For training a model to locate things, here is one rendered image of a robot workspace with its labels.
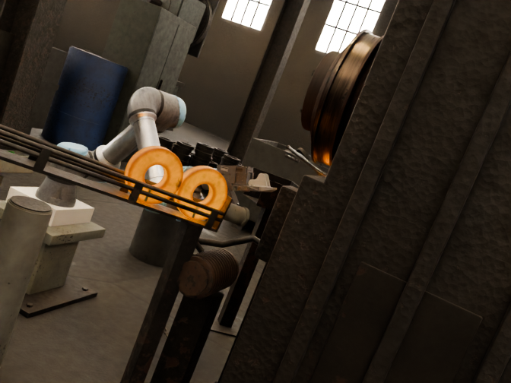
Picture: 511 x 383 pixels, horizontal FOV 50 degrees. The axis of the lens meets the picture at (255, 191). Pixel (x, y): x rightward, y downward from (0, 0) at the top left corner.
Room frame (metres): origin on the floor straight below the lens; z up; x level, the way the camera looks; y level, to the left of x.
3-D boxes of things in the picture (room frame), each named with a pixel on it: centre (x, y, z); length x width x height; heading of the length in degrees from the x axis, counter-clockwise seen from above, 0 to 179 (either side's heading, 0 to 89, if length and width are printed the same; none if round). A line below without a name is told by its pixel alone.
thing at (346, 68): (1.88, -0.19, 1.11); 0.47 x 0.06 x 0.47; 161
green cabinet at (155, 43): (5.49, 1.48, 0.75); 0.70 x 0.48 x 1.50; 161
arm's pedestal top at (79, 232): (2.08, 0.72, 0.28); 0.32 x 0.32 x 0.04; 72
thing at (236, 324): (2.44, -0.08, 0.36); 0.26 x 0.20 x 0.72; 16
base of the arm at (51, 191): (2.08, 0.72, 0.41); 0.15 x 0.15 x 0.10
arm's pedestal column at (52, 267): (2.08, 0.72, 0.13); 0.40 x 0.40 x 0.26; 72
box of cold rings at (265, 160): (4.70, -0.41, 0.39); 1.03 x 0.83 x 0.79; 75
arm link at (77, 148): (2.08, 0.71, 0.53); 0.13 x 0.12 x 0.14; 143
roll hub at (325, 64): (1.91, -0.10, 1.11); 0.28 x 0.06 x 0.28; 161
